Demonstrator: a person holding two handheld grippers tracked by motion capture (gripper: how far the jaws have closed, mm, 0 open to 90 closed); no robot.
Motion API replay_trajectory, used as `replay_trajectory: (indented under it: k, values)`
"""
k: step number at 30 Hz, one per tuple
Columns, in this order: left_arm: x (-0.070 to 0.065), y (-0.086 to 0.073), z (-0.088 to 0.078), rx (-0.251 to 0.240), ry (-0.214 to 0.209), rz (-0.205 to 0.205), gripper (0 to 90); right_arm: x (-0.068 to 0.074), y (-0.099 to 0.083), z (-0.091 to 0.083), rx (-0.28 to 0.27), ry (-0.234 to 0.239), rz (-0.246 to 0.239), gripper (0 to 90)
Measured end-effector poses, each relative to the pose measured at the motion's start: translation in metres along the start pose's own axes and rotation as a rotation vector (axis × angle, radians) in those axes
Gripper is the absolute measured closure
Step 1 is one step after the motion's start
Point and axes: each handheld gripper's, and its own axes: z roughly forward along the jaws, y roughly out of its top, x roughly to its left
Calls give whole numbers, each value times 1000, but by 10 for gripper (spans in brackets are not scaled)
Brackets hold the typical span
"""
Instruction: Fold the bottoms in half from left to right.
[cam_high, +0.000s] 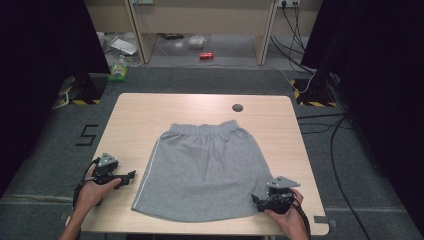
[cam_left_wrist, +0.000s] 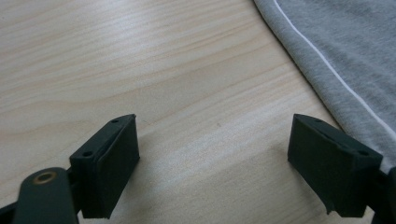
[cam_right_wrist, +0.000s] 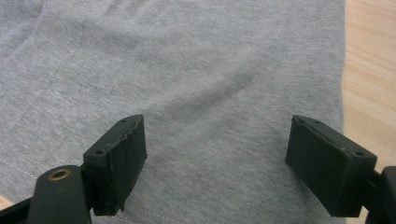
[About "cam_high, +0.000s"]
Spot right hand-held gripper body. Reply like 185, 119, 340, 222
265, 176, 301, 215

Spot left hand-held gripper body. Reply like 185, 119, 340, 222
90, 152, 120, 186

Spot grey shorts with white stripe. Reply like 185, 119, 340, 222
131, 119, 276, 224

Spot person's right hand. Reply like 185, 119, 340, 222
264, 188, 310, 236

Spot person's left hand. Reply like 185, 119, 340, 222
77, 178, 123, 210

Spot black tape numeral mark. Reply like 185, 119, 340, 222
75, 124, 100, 147

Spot yellow black hazard tape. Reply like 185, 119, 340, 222
57, 84, 101, 106
289, 78, 338, 108

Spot black stand base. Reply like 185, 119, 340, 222
67, 73, 108, 102
299, 70, 335, 105

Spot green packet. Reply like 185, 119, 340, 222
106, 54, 131, 83

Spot black curtain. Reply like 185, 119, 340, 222
300, 0, 424, 234
0, 0, 111, 198

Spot crumpled clear plastic sheets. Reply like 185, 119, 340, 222
96, 31, 140, 58

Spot clear plastic packaging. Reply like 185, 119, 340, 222
187, 35, 208, 50

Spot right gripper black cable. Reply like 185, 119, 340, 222
289, 196, 313, 240

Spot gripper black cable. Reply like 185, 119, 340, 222
289, 196, 313, 240
72, 157, 101, 211

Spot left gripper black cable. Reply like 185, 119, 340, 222
72, 157, 101, 211

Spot long black floor cable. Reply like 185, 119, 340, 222
329, 114, 365, 240

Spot white looped cable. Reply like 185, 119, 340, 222
52, 91, 70, 110

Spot white floor cable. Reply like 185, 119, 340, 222
268, 64, 317, 95

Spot black socket cables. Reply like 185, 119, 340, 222
269, 2, 316, 75

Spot white wall power socket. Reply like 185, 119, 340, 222
276, 0, 301, 9

